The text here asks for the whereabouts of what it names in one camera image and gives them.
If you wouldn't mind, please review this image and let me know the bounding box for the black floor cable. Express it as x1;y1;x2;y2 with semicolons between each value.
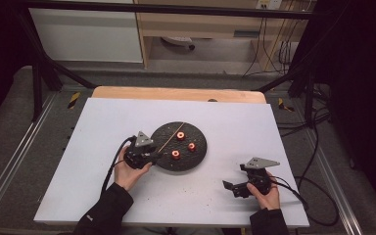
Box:
275;81;340;227

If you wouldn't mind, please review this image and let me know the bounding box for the aluminium floor rail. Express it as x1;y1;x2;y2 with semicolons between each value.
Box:
0;92;59;217
306;130;366;235

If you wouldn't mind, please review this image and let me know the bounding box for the white board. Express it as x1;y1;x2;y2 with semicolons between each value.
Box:
33;97;310;228

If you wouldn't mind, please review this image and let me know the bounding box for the white cabinet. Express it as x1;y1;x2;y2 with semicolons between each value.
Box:
28;0;144;64

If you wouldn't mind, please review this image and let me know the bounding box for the left hand-held gripper black cable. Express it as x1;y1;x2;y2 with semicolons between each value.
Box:
100;135;137;198

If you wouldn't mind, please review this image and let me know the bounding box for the grey chair base with caster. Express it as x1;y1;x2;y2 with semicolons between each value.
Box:
161;35;197;51

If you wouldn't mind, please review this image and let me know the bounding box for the black textured round plate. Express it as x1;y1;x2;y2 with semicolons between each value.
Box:
150;121;208;172

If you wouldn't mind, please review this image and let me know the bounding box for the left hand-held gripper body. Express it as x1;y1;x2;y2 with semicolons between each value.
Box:
123;130;157;170

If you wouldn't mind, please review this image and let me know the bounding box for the white power strip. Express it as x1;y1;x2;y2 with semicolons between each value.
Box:
256;0;283;11

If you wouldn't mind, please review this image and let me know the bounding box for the person's left hand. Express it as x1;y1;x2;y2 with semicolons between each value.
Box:
114;146;154;192

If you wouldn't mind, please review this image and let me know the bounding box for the hand-held gripper black cable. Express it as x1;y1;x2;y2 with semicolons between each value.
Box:
269;175;308;211
100;135;137;198

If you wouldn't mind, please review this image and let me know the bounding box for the thin bamboo skewer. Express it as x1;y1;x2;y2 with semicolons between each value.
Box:
157;121;186;155

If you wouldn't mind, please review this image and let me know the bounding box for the right hand-held gripper black cable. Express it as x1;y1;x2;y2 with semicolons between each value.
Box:
269;175;308;211

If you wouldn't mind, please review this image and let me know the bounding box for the black metal frame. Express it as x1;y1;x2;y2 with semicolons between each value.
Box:
13;0;353;128

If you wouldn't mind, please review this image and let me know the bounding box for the person's right hand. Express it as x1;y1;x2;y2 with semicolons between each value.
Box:
246;176;282;212

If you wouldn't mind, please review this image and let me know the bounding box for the bundle of hanging cables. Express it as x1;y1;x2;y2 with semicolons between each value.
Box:
242;16;297;78

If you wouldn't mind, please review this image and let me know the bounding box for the wooden table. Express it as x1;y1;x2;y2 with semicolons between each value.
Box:
91;85;267;105

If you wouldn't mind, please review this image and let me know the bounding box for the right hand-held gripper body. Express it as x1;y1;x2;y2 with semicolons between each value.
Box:
231;157;281;199

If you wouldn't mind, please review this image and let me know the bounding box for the light wooden desk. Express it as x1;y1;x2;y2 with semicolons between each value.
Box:
133;0;311;71

